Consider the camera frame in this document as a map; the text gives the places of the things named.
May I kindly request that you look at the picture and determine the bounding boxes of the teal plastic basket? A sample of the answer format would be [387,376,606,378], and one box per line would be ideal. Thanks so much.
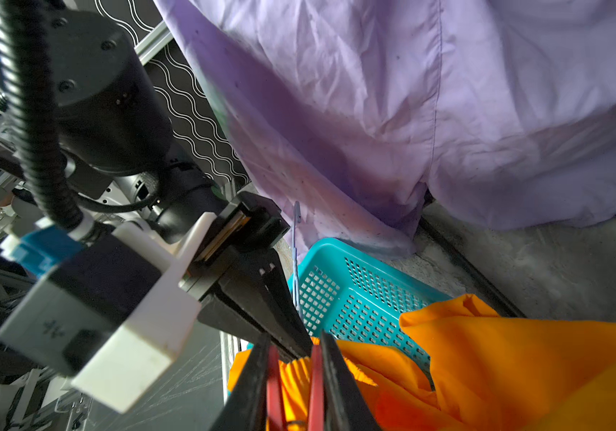
[288,238,450,374]

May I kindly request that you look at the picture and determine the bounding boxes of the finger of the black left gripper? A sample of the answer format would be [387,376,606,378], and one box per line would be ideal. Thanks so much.
[197,247,313,360]

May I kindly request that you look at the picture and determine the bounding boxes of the black clothes rack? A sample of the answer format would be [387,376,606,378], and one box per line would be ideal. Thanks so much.
[423,203,616,321]

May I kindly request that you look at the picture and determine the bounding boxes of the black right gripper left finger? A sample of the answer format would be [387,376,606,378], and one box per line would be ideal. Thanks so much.
[210,334,272,431]

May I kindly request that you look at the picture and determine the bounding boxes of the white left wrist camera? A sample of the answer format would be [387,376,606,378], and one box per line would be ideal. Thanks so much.
[0,213,216,413]

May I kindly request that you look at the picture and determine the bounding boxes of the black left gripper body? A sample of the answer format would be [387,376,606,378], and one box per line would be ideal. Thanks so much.
[180,191,289,300]

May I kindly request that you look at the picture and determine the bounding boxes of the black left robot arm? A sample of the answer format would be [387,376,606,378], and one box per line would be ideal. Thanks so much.
[0,1,312,358]

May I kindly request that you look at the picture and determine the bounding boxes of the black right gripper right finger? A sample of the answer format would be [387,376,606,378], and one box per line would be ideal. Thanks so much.
[320,332,381,431]

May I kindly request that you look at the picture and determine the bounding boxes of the red clothespin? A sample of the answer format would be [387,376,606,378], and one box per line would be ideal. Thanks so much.
[266,344,327,430]

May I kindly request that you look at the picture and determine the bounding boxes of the light blue wire hanger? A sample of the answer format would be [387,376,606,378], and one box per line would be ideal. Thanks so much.
[291,201,303,323]

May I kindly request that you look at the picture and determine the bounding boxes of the lilac shorts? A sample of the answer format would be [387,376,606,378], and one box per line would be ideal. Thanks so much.
[157,1,616,257]

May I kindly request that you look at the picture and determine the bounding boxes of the orange shorts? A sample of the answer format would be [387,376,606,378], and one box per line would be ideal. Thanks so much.
[228,295,616,430]

